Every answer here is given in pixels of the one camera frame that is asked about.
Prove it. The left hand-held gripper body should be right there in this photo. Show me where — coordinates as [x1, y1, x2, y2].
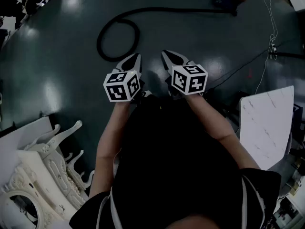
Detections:
[103, 67, 146, 104]

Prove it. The person's black clothing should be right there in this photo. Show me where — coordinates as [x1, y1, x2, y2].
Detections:
[69, 94, 282, 229]

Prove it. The person's left forearm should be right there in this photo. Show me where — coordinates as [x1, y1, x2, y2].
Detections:
[89, 101, 134, 198]

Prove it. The ornate white dresser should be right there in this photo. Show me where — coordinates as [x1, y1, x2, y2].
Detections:
[0, 149, 81, 229]

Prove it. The black vacuum hose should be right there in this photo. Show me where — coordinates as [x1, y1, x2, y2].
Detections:
[96, 7, 239, 63]

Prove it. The black floor cable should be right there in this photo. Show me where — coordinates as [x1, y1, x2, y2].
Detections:
[209, 39, 305, 90]

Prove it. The person's right forearm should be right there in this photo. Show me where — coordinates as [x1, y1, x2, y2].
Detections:
[185, 93, 261, 171]

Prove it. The long white extension cable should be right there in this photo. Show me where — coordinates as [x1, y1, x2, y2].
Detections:
[254, 0, 279, 95]

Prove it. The white marble table top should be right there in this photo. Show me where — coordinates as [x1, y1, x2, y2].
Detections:
[239, 85, 295, 171]

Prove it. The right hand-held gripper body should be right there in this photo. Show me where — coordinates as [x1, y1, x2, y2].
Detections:
[165, 60, 209, 100]

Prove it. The ornate white table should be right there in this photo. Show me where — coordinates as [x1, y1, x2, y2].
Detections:
[23, 120, 95, 209]

